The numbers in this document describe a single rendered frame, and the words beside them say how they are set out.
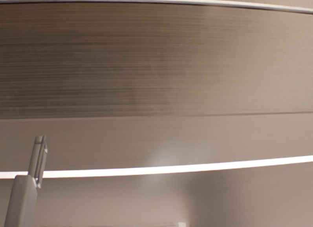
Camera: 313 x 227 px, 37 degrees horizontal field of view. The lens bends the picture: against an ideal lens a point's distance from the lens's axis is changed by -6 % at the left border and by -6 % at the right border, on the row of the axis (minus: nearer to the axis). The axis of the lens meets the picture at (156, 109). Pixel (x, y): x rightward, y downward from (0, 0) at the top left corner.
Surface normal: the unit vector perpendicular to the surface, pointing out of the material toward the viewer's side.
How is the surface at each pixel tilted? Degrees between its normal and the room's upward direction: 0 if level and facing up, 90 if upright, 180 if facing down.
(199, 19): 90
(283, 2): 90
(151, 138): 90
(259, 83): 90
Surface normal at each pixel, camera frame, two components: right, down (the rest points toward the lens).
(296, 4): 0.22, -0.44
